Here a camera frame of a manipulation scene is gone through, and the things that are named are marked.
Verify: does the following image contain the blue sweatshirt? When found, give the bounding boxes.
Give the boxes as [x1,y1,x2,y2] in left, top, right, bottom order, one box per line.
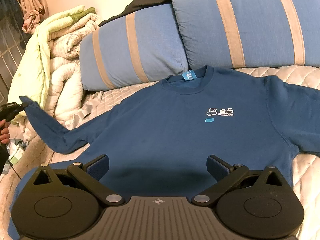
[7,64,320,240]

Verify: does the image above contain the person's left hand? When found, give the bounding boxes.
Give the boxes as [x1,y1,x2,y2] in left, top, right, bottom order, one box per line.
[0,119,10,145]

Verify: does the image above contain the white and green quilt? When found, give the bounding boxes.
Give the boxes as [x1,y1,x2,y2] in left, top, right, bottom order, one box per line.
[8,5,100,129]

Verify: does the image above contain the pink curtain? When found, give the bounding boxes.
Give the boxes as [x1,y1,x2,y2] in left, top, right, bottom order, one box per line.
[17,0,48,34]

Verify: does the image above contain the left blue striped pillow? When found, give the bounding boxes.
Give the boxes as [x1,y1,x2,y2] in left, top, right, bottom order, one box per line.
[80,4,188,91]

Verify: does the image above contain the blue striped pillow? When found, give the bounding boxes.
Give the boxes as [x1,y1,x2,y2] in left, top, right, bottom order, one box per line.
[172,0,319,69]
[80,4,188,91]

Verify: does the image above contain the right blue striped pillow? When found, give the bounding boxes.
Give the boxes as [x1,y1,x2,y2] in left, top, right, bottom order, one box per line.
[172,0,319,69]

